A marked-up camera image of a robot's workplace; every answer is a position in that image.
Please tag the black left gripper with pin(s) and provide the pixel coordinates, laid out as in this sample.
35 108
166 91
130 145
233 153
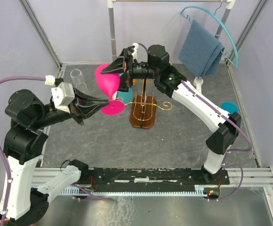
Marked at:
80 111

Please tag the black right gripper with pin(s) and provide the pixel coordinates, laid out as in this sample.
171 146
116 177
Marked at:
126 78

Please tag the pink wine glass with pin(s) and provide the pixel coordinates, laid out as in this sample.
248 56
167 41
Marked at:
109 83

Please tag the clear wine glass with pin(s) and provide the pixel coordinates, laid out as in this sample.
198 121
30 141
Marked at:
76 76
82 87

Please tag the blue wine glass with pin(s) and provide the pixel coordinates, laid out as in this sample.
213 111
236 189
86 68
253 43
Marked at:
229 107
125 97

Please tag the clear wine glass front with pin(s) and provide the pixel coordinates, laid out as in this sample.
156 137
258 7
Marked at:
76 76

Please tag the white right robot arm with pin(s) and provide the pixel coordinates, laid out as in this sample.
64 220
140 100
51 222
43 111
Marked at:
224 126

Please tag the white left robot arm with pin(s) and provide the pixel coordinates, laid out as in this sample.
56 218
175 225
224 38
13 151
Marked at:
22 204

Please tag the blue folded towel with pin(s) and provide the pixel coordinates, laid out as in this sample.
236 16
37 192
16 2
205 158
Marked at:
201 52

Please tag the teal clothes hanger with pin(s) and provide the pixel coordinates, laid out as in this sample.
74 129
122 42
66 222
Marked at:
223 26

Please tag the pink basket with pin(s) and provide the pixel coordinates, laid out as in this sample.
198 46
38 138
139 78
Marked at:
5 222

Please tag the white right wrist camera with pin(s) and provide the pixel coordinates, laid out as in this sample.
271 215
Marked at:
132 51

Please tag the gold wire wine glass rack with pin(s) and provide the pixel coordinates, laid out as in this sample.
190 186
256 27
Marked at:
144 105

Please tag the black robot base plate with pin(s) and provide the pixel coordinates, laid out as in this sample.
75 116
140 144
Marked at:
102 176

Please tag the light blue cable duct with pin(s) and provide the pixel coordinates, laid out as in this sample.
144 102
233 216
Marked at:
151 189

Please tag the white metal clothes rail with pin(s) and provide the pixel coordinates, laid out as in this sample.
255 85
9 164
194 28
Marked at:
112 30

